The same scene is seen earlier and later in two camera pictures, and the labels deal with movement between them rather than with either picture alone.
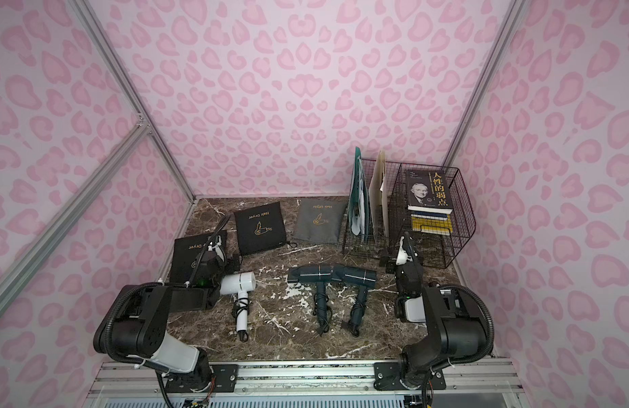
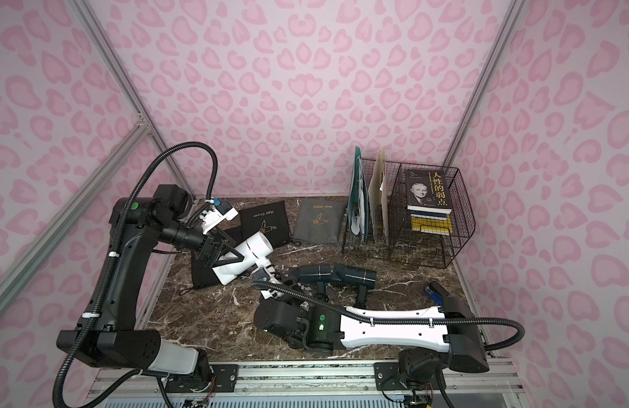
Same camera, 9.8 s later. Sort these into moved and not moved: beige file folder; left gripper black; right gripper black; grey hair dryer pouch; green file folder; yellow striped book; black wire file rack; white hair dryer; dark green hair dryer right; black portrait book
Moved: white hair dryer; right gripper black; left gripper black
Not moved: black portrait book; beige file folder; dark green hair dryer right; yellow striped book; black wire file rack; grey hair dryer pouch; green file folder
